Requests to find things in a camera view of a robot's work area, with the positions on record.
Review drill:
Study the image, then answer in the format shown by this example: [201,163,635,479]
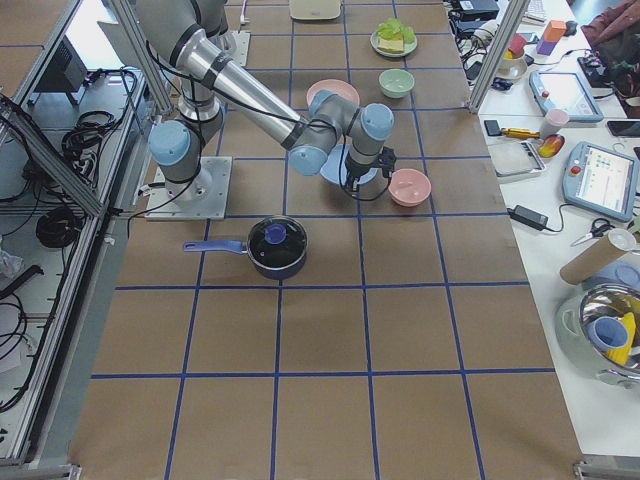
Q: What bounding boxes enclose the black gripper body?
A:
[344,162,370,190]

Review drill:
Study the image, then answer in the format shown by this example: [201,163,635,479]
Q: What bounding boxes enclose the blue plate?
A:
[320,143,348,186]

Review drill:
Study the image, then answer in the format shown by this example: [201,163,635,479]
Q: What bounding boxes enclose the pink plate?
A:
[306,79,360,106]

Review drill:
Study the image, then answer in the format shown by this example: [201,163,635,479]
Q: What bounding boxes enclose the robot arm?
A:
[135,1,396,198]

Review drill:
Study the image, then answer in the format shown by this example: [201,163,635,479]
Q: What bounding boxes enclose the pink bowl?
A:
[389,168,432,207]

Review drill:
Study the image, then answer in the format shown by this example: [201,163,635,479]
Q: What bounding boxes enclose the green bowl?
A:
[378,69,415,99]

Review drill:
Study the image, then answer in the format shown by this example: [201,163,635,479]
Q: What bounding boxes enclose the glass pot lid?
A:
[248,216,307,269]

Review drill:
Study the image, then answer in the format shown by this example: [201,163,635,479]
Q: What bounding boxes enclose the dark blue pot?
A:
[183,215,308,280]

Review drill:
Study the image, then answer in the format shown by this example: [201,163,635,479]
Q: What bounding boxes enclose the bread slice on plate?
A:
[378,37,404,55]

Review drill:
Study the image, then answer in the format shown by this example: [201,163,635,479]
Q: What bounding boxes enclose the green plate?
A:
[370,29,418,58]

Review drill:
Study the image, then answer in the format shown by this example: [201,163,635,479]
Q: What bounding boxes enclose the lettuce leaf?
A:
[376,18,416,43]

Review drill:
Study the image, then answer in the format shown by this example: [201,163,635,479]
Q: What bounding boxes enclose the cream toaster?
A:
[289,0,342,21]

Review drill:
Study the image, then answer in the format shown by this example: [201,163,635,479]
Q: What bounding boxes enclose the black power adapter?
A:
[507,205,557,233]

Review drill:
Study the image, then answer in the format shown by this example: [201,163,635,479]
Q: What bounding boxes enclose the white bowl with fruit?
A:
[496,50,528,81]

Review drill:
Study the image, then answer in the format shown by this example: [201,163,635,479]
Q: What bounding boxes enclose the pink cup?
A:
[539,108,570,139]

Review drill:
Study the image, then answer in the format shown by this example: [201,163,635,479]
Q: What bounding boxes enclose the teach pendant tablet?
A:
[562,142,639,222]
[528,70,604,123]

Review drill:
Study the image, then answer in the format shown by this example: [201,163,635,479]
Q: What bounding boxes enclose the scissors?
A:
[571,217,614,247]

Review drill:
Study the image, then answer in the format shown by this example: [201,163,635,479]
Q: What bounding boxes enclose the cardboard tube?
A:
[559,228,637,285]

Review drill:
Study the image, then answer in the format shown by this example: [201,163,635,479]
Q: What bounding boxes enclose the steel mixing bowl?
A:
[555,284,639,389]

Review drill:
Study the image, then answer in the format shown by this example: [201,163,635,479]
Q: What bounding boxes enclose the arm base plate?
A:
[218,30,251,67]
[144,156,233,221]

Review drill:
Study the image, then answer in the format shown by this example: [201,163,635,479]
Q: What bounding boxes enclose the orange screwdriver handle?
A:
[501,128,541,140]

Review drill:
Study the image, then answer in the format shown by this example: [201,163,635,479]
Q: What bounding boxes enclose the aluminium frame post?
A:
[468,0,529,114]

